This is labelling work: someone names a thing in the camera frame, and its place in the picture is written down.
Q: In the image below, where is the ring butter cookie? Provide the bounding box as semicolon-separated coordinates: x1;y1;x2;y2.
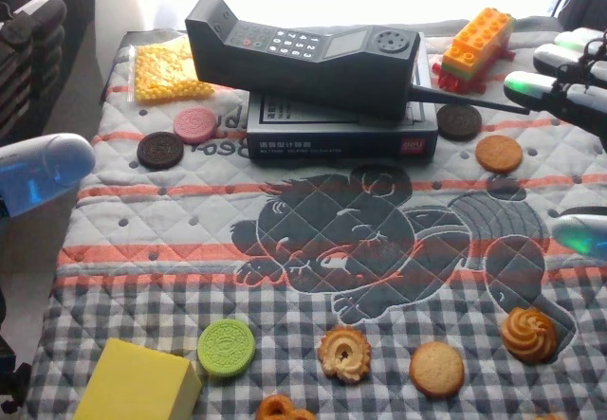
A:
317;325;372;383

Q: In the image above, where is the orange yellow red brick toy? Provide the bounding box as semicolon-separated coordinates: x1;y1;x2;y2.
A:
430;7;518;95

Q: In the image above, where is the grey quilt with bear print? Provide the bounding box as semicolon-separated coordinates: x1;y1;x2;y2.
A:
26;16;607;420

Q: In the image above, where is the large black toy phone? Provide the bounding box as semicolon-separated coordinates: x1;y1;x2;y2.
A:
184;0;531;121

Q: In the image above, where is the pink sandwich cookie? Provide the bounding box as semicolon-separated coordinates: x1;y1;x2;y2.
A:
173;106;218;145

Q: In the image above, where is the pretzel butter cookie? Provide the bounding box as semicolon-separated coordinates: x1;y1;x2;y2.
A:
255;393;317;420

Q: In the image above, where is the round plain biscuit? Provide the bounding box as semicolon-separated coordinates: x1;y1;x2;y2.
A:
474;134;524;174
409;341;466;398

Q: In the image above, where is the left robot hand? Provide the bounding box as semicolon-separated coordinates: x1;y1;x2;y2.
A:
0;0;97;218

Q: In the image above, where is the yellow foam block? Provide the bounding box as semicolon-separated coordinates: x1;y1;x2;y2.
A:
71;337;203;420

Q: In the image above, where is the swirl butter cookie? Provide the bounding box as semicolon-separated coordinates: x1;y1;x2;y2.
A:
500;306;560;364

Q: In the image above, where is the bag of yellow beads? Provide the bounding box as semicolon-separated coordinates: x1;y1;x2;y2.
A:
128;40;217;104

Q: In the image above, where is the brown sandwich cookie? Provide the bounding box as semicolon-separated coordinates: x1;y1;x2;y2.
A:
435;103;483;142
136;130;185;171

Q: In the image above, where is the green sandwich cookie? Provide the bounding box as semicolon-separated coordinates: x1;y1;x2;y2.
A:
196;318;257;378

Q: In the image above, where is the dark box with label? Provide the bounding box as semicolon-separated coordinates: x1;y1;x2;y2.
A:
246;43;438;166

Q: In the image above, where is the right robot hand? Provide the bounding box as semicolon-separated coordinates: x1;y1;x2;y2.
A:
502;28;607;263

